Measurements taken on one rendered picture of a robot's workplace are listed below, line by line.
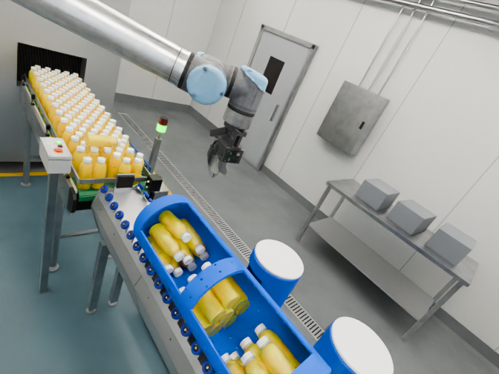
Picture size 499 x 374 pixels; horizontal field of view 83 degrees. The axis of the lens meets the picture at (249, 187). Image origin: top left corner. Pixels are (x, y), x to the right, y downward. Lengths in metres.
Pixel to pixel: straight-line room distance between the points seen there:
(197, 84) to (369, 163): 3.63
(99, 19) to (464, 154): 3.68
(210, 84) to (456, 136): 3.48
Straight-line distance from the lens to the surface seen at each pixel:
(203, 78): 0.70
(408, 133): 4.05
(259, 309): 1.19
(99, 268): 2.00
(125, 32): 0.74
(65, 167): 1.71
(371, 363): 1.42
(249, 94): 0.85
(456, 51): 4.13
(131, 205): 1.68
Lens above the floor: 1.92
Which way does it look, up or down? 25 degrees down
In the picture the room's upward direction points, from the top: 25 degrees clockwise
